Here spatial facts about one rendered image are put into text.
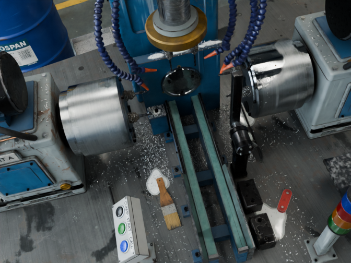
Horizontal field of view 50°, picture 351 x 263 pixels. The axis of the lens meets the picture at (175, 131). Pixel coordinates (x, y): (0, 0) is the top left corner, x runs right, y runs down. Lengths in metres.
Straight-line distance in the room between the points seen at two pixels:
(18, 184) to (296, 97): 0.97
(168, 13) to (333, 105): 0.67
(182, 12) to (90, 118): 0.43
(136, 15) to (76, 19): 2.20
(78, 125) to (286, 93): 0.67
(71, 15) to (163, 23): 2.51
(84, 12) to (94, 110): 2.41
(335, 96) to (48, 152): 0.95
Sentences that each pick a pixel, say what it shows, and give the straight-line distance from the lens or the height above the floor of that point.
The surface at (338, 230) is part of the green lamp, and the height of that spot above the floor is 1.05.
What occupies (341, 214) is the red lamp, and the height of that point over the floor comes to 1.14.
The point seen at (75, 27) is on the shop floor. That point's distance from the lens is 3.41.
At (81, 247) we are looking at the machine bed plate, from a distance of 1.37.
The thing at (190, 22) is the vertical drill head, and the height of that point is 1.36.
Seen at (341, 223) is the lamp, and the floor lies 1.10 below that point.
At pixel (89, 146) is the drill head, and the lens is 1.23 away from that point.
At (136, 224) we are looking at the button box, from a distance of 1.05.
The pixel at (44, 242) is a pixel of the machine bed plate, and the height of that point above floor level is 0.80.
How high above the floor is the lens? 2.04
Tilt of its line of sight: 55 degrees down
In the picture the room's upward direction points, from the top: 10 degrees counter-clockwise
